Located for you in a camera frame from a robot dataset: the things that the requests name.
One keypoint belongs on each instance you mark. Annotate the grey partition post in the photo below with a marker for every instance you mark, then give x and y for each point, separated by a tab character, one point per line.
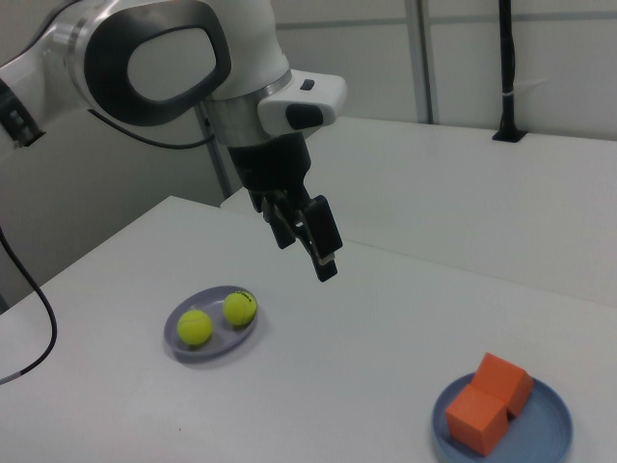
425	62
218	169

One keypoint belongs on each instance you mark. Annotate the yellow tennis ball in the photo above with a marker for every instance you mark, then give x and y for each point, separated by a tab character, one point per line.
240	311
195	328

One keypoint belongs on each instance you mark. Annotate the orange cube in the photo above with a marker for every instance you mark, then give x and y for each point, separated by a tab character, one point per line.
474	424
506	381

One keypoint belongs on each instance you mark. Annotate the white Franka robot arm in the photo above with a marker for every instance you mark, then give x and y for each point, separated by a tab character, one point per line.
250	48

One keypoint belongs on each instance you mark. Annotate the blue plate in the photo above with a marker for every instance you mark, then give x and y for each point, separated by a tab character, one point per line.
540	424

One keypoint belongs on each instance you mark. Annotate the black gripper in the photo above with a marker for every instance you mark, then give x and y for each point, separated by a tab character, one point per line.
272	164

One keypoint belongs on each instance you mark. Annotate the purple plate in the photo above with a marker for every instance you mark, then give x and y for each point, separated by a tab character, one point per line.
231	337

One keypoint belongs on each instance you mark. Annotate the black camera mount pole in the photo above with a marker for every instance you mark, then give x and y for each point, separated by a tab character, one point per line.
506	72

